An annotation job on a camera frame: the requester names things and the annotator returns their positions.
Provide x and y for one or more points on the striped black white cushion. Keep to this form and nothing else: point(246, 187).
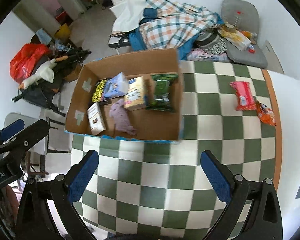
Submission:
point(211, 43)

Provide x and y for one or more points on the light blue tissue pack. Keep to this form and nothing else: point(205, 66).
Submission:
point(116, 87)

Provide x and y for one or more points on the red plastic bag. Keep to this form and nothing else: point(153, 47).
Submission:
point(22, 65)

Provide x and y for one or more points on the grey padded chair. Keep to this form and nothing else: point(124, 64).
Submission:
point(245, 18)

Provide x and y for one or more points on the black tripod pile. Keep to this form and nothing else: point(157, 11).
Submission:
point(41, 93)

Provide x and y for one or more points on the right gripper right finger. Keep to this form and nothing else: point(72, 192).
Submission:
point(263, 221)

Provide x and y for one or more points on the black shoe shine wipes pack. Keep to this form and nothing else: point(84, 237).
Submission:
point(98, 94)

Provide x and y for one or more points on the white tissue pack red logo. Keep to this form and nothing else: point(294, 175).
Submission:
point(95, 119)

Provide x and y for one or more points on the green white checkered tablecloth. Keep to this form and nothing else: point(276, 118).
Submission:
point(160, 189)

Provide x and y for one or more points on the yellow snack bag on chair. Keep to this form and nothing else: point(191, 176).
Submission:
point(236, 38)

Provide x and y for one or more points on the small brown cardboard box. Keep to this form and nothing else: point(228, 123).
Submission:
point(74, 74)

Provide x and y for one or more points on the plaid blanket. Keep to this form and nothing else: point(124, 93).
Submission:
point(174, 23)

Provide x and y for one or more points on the grey chair at left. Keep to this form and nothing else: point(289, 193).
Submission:
point(41, 136)

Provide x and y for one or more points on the white goose plush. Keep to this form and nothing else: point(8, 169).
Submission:
point(45, 72)

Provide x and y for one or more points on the green wipes pack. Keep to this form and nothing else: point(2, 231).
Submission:
point(161, 93)

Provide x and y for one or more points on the red wipes pack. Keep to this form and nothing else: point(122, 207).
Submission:
point(245, 100)

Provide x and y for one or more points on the lilac cloth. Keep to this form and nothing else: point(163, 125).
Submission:
point(120, 117)

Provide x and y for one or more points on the folding bed frame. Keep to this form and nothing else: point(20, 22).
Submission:
point(118, 41)

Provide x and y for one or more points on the blue blanket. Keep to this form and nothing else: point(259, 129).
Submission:
point(137, 43)

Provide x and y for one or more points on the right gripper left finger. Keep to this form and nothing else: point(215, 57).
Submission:
point(35, 221)

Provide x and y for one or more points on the white cloth on bed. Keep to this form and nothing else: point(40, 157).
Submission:
point(128, 14)

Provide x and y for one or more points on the floral pink cloth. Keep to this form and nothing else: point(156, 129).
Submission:
point(196, 54)

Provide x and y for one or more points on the orange snack pack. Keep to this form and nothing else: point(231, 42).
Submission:
point(265, 114)

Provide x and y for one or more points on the yellow bear tissue pack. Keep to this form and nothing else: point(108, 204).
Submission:
point(135, 99)

